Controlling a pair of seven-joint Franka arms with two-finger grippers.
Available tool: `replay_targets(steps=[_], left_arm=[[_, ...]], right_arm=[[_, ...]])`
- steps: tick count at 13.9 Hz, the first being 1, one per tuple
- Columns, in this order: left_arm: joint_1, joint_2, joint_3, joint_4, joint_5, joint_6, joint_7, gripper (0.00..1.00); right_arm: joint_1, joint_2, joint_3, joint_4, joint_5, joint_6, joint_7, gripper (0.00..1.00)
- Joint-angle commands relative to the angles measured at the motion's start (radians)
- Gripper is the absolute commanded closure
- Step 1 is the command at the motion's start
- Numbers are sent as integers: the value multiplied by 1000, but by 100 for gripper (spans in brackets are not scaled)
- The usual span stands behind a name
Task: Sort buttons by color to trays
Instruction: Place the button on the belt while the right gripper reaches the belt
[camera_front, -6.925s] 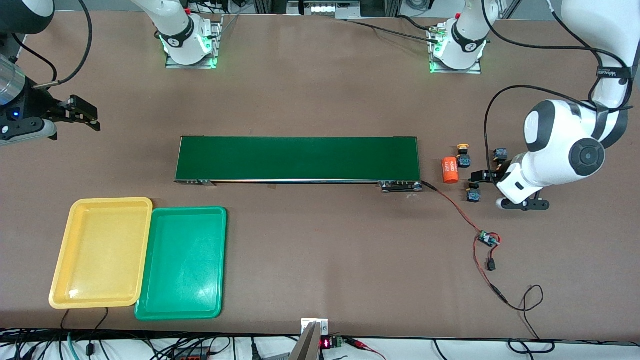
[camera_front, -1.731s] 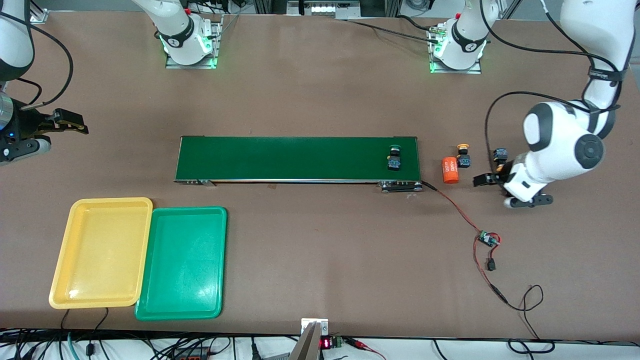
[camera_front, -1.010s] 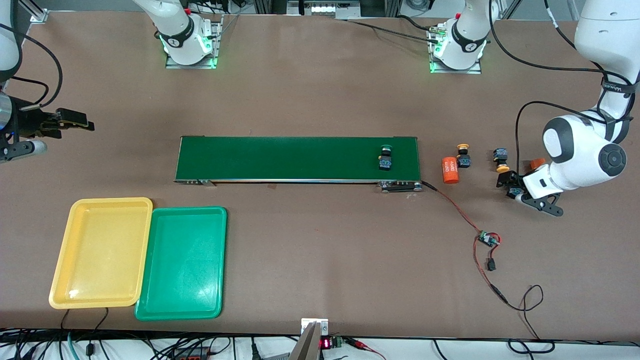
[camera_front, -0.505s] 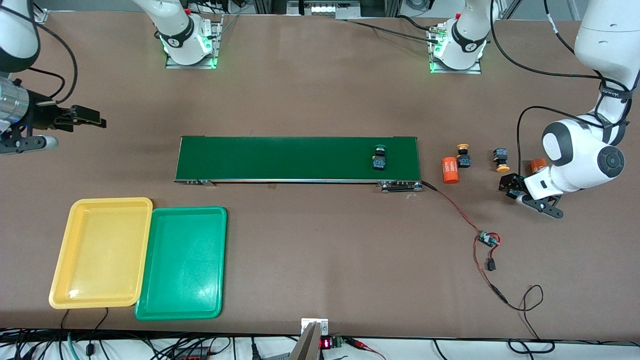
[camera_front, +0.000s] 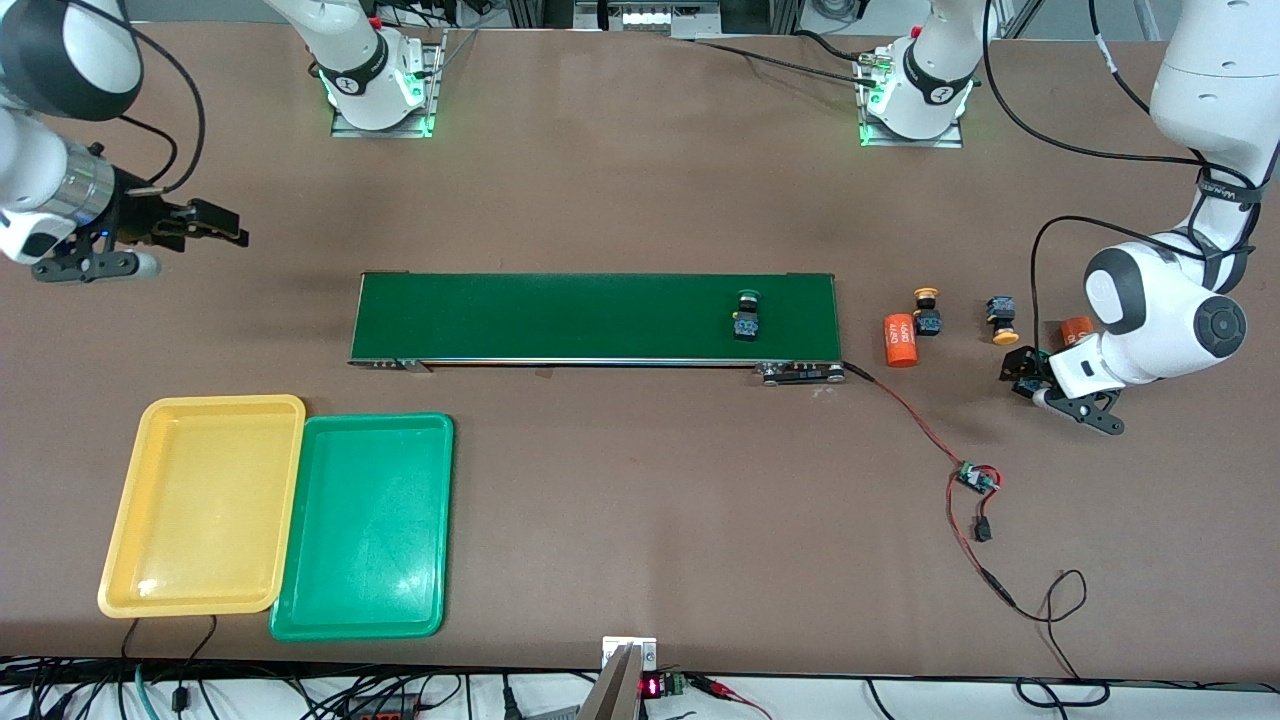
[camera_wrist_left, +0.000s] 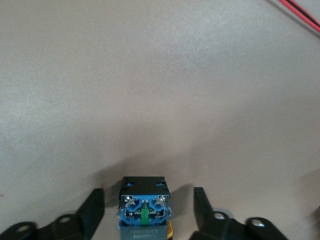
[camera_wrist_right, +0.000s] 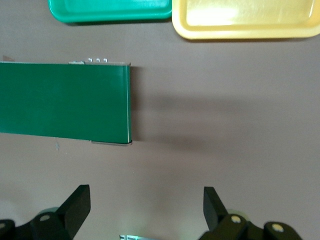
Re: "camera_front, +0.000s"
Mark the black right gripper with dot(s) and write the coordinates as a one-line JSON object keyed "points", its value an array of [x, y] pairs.
{"points": [[138, 217]]}

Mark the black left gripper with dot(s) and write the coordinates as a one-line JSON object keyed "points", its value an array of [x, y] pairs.
{"points": [[1024, 367]]}

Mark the green cap push button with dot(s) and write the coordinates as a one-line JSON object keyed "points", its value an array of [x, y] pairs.
{"points": [[1028, 388], [747, 322]]}

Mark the yellow cap push button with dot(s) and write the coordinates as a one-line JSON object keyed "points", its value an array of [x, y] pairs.
{"points": [[927, 318], [1002, 312]]}

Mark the orange cylinder with white print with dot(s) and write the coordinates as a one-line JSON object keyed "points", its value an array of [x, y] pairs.
{"points": [[901, 340], [1078, 328]]}

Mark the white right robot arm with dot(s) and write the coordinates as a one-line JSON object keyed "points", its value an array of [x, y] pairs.
{"points": [[30, 160]]}

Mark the small green circuit board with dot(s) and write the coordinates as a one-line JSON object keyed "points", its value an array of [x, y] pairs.
{"points": [[975, 478]]}

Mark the small black plug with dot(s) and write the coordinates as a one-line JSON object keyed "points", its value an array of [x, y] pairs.
{"points": [[983, 530]]}

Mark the yellow plastic tray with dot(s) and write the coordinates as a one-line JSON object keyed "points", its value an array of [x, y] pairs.
{"points": [[200, 500]]}

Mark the green plastic tray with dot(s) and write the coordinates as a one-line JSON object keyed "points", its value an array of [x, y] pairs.
{"points": [[365, 525]]}

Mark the green conveyor belt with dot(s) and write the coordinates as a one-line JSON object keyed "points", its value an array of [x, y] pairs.
{"points": [[550, 315]]}

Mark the red clip lead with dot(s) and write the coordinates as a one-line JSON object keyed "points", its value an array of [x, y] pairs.
{"points": [[730, 692]]}

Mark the silver lit device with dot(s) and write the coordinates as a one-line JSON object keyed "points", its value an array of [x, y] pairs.
{"points": [[645, 18]]}

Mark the red digit display module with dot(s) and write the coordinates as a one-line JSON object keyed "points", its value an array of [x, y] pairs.
{"points": [[655, 686]]}

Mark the red power strip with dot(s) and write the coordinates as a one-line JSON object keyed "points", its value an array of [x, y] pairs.
{"points": [[385, 712]]}

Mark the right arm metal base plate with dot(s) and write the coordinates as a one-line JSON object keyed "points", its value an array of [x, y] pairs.
{"points": [[345, 128]]}

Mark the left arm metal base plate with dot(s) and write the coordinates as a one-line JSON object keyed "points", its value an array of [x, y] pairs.
{"points": [[950, 140]]}

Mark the metal mounting bracket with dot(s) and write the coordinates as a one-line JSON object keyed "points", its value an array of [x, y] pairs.
{"points": [[625, 680]]}

